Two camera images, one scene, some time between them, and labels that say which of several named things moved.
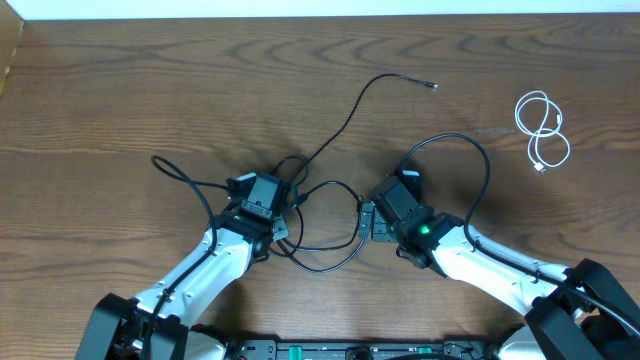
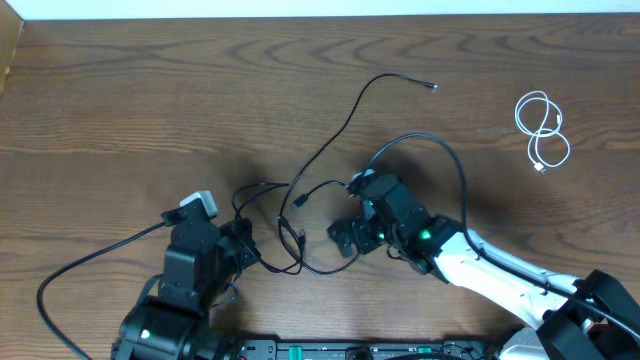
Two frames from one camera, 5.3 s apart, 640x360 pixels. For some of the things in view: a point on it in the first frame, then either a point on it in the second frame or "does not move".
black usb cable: [326, 248] to [264, 263]
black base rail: [366, 350] does not move
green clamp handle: [295, 352] does not move
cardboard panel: [11, 26] does not move
